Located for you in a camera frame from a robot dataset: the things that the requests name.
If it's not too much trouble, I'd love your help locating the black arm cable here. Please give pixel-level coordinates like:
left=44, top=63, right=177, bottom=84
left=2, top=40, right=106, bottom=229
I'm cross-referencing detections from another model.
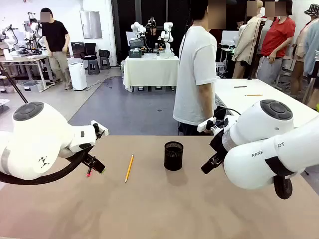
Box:
left=264, top=156, right=306, bottom=200
left=0, top=149, right=87, bottom=185

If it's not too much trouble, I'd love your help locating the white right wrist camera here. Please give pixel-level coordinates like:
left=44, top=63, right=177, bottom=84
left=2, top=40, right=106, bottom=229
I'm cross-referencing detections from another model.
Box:
left=197, top=116, right=216, bottom=132

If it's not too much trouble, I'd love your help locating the black step stool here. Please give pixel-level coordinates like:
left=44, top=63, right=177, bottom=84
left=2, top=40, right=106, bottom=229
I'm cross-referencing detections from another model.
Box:
left=99, top=49, right=111, bottom=70

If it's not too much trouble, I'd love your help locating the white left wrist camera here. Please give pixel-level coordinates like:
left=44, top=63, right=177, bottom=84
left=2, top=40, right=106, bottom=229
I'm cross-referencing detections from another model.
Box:
left=90, top=120, right=109, bottom=140

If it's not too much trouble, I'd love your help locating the black mesh pen holder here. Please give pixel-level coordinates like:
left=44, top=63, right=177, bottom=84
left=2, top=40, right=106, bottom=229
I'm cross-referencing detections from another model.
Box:
left=163, top=141, right=184, bottom=172

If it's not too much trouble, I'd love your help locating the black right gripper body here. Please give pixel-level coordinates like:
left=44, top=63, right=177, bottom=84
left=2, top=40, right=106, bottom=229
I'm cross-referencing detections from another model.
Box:
left=210, top=129, right=226, bottom=164

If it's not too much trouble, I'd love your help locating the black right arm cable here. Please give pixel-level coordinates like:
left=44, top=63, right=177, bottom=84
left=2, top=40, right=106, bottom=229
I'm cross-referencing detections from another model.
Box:
left=264, top=156, right=306, bottom=200

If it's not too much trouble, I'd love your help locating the person in black shirt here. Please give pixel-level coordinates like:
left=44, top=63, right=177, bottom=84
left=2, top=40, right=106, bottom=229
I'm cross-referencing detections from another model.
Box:
left=40, top=7, right=73, bottom=91

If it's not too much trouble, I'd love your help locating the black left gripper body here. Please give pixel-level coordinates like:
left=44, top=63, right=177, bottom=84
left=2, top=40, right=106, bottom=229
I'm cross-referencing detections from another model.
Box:
left=80, top=152, right=97, bottom=168

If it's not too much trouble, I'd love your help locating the black tripod leg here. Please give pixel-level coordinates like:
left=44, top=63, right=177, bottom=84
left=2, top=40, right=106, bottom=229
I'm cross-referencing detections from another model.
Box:
left=0, top=63, right=29, bottom=104

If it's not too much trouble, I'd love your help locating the grey metal wall panel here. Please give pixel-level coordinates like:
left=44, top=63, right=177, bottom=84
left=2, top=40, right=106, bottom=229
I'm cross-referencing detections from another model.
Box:
left=79, top=10, right=103, bottom=40

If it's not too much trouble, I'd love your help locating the person in white T-shirt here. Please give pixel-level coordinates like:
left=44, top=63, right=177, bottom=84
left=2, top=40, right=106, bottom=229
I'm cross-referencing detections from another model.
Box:
left=172, top=0, right=220, bottom=136

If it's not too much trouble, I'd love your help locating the person's right forearm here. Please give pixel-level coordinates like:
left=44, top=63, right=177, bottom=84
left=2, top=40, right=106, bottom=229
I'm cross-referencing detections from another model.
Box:
left=198, top=83, right=213, bottom=126

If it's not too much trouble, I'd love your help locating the black office chair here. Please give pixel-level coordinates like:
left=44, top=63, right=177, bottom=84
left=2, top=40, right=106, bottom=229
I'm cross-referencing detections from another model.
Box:
left=81, top=43, right=98, bottom=62

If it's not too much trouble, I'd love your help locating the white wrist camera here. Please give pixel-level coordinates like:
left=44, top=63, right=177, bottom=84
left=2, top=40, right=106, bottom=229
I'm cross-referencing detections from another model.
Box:
left=90, top=120, right=109, bottom=140
left=197, top=116, right=216, bottom=132

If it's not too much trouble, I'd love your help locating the clear plastic storage bin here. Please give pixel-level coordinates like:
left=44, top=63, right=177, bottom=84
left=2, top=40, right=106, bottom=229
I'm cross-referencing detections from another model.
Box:
left=18, top=81, right=43, bottom=93

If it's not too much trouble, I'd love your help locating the grey step stool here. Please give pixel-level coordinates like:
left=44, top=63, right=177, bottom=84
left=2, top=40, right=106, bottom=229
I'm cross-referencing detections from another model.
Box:
left=87, top=59, right=101, bottom=75

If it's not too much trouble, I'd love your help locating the grey cluttered desk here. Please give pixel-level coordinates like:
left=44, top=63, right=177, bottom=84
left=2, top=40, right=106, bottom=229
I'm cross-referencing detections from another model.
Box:
left=0, top=54, right=54, bottom=93

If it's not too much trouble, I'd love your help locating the mannequin in beige coat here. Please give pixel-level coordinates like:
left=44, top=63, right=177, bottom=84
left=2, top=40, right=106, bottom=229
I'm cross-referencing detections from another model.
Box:
left=231, top=0, right=266, bottom=79

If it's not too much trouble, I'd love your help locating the seated person in black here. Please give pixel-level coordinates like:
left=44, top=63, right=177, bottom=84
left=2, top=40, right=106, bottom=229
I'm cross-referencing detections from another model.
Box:
left=147, top=26, right=160, bottom=49

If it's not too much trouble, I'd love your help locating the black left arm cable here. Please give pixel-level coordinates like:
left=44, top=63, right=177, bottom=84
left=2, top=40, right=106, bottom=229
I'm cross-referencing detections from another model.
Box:
left=0, top=149, right=87, bottom=185

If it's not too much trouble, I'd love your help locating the white air purifier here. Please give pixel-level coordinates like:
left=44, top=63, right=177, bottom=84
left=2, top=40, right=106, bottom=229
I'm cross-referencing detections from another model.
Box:
left=68, top=62, right=88, bottom=91

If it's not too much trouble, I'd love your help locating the mannequin in red shirt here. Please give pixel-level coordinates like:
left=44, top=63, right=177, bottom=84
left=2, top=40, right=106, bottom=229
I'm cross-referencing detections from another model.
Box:
left=256, top=0, right=296, bottom=87

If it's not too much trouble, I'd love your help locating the table with white cloth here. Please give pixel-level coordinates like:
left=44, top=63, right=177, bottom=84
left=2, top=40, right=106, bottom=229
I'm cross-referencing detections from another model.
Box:
left=123, top=55, right=179, bottom=92

